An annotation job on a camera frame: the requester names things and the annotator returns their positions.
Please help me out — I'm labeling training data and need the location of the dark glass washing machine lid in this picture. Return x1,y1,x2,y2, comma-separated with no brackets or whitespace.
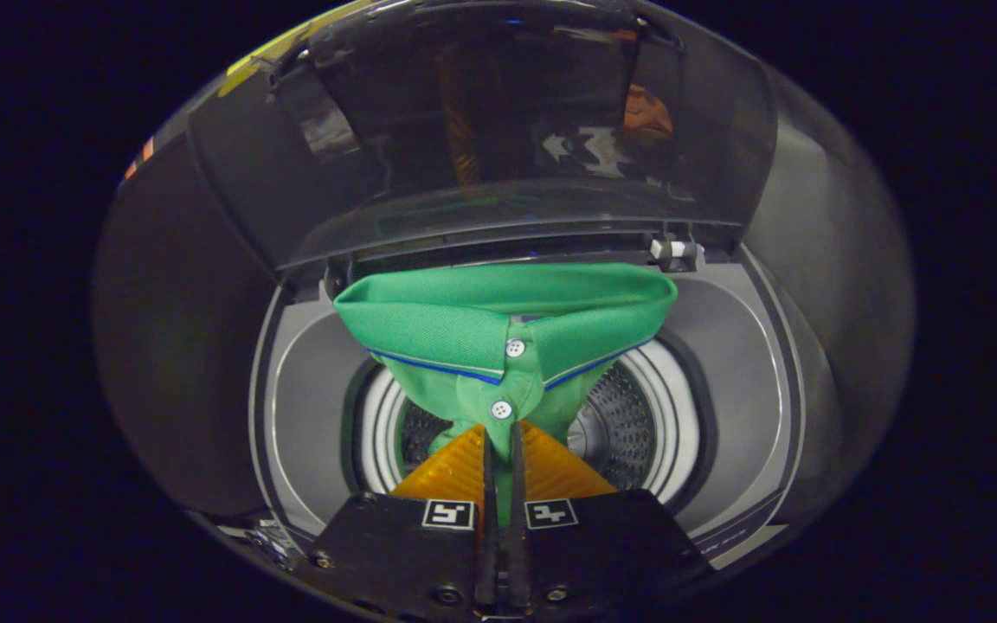
187,0,782,276

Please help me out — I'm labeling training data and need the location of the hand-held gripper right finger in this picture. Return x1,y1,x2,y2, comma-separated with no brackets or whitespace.
507,421,717,618

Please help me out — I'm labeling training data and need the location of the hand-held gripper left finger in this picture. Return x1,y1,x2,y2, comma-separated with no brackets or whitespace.
304,422,500,620

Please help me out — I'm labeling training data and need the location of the green polo shirt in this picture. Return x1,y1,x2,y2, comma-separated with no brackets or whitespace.
332,262,679,529

